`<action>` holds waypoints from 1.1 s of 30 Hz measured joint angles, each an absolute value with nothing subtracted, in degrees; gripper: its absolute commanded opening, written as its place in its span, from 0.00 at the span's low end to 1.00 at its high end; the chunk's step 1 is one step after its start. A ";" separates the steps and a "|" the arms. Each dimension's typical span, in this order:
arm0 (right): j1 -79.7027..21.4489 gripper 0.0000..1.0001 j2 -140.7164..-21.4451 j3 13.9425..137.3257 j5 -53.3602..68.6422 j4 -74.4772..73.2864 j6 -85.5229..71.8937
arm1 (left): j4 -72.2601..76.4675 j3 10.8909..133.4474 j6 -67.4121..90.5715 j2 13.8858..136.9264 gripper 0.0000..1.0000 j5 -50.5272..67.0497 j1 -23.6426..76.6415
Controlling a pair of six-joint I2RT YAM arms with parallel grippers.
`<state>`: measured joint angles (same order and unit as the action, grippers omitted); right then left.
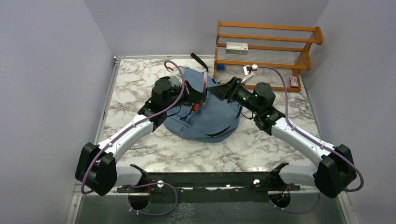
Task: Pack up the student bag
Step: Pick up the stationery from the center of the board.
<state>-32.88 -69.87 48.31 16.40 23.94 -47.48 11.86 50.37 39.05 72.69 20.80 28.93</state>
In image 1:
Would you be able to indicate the small red white box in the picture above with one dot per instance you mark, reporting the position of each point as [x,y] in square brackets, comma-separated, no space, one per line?
[294,82]

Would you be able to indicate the small blue object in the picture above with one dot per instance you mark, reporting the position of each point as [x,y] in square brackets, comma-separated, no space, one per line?
[220,66]

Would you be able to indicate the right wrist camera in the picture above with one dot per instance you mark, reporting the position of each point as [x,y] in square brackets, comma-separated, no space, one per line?
[249,71]

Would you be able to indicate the blue student backpack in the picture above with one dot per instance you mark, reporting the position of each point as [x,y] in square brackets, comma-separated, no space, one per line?
[212,122]

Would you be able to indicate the orange black highlighter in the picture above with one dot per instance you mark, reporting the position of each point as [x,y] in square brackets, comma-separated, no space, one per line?
[195,107]

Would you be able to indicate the wooden shelf rack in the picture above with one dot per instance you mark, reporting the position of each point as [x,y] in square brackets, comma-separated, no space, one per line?
[286,48]

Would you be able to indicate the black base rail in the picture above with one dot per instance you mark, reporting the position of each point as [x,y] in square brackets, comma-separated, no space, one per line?
[142,187]

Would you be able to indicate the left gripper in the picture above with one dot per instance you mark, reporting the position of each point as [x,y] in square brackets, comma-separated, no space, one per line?
[192,96]

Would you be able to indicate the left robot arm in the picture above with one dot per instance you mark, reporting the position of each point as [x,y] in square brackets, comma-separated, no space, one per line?
[97,165]

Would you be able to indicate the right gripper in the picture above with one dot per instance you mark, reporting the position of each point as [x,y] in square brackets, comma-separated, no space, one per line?
[228,91]

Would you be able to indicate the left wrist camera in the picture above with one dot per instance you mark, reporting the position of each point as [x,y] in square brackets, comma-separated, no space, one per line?
[176,78]

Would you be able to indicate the red pen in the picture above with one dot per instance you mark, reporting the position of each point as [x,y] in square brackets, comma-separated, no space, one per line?
[204,86]

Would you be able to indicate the white box on shelf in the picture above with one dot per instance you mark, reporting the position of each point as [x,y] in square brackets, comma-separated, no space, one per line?
[236,48]

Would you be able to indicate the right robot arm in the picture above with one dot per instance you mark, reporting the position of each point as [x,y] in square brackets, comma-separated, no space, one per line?
[333,166]

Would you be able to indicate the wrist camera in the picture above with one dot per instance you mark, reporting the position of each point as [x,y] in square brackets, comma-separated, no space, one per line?
[176,78]
[249,71]

